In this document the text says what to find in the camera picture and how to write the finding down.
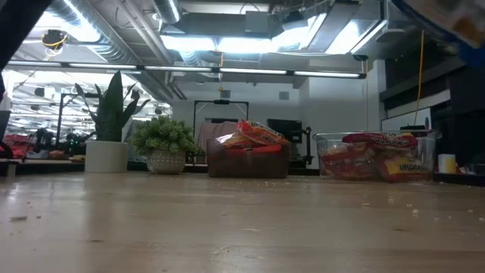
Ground light wooden workbench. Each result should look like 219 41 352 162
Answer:
0 157 87 177

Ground clear plastic bin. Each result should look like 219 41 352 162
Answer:
313 129 437 182

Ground succulent in patterned pot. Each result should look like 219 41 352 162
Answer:
128 115 200 175

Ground black pole stand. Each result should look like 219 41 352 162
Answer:
55 93 77 151

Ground brown draped cloth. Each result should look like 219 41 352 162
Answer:
197 120 239 152

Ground long LED light bar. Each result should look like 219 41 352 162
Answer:
7 60 368 80

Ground snake plant in white pot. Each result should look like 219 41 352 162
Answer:
74 70 152 174

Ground silver ventilation duct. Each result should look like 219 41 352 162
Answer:
151 0 183 24

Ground white yellow roll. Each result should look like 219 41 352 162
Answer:
438 153 458 174

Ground red bulky object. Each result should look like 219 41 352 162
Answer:
0 134 31 158

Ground black rectangular frame stand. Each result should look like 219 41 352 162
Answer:
192 99 250 133

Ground blue Maruchan ramen packet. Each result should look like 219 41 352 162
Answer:
392 0 485 67

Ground black equipment cart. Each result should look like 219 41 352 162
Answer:
267 118 314 170

